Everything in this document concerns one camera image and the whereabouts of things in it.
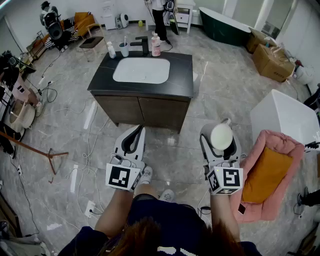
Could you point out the person's dark navy clothing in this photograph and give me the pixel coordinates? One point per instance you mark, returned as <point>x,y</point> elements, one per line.
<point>165,220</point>

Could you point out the yellow bottle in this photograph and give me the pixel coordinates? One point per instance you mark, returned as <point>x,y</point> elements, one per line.
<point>140,23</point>

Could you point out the orange sofa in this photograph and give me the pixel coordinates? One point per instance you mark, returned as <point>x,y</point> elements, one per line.
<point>83,21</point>

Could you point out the beige wooden bucket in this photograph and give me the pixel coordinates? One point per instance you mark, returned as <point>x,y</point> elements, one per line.
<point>21,117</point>

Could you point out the wooden chair with dark seat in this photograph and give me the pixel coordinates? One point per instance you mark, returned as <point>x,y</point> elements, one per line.
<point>91,41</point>

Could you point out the white nightstand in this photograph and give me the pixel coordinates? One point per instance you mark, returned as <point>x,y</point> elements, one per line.
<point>183,17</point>

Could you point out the small white bottle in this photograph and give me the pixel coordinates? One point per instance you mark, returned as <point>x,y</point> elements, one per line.
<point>111,51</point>

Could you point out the white air purifier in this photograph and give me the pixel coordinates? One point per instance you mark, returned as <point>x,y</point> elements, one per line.
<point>122,21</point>

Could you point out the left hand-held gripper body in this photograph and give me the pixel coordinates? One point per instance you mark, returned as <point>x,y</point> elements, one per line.
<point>117,176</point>

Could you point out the black faucet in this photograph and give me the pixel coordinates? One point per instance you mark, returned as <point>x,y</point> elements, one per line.
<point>144,46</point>

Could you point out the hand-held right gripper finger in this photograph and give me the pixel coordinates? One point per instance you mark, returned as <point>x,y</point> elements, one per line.
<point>204,148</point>
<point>237,153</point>

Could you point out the white sink basin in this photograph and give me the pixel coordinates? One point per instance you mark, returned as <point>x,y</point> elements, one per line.
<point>141,70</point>

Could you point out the person's right forearm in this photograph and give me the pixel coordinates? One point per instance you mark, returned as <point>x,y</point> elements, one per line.
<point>223,217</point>

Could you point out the white water dispenser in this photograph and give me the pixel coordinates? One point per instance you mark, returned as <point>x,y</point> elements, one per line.
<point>108,15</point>

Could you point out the pink soap bottle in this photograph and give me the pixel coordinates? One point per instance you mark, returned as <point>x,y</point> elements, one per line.
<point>155,46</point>

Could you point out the black and white striped pillow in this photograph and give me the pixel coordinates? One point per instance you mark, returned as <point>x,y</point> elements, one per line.
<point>69,25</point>

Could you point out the orange cushion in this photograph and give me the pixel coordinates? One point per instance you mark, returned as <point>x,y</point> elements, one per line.
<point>265,175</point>

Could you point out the person's left white shoe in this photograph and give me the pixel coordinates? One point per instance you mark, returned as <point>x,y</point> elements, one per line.
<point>146,175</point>

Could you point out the dark green bathtub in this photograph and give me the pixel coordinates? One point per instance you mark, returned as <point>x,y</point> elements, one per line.
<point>222,30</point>

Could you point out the brown wooden rack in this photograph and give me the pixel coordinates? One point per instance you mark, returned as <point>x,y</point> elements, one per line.
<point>30,147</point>

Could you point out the white bucket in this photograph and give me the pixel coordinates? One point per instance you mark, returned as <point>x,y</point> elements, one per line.
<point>305,75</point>

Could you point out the open brown cardboard box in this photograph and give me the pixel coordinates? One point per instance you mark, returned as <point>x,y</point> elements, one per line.
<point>256,40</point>

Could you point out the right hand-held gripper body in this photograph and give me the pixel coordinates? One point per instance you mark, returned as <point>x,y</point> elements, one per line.
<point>231,178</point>

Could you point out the pale phone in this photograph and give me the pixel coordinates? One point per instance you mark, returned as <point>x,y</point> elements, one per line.
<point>241,209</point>

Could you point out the large brown cardboard box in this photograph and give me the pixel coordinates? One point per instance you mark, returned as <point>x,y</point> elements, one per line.
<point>271,63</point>

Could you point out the person's white shoe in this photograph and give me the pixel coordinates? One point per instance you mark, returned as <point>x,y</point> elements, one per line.
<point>167,196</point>
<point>146,175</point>

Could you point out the white rectangular cabinet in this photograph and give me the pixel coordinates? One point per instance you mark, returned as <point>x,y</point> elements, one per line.
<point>282,117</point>

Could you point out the person's left leg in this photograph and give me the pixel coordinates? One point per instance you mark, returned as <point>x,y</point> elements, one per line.
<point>146,191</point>

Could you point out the white power strip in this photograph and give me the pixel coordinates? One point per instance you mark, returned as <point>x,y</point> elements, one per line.
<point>89,208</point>

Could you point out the person's right white shoe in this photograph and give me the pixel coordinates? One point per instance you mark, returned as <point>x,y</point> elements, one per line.
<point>167,196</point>

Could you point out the black-topped wooden vanity cabinet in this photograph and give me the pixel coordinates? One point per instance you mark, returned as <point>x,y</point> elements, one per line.
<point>140,110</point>

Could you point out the person's left forearm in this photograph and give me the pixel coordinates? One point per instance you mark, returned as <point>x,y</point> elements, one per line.
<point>115,212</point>

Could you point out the blue cup with toothbrush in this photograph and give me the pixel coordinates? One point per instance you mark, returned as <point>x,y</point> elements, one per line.
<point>124,51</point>

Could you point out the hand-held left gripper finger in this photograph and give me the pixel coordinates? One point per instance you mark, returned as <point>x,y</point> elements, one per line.
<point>118,145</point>
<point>142,147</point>

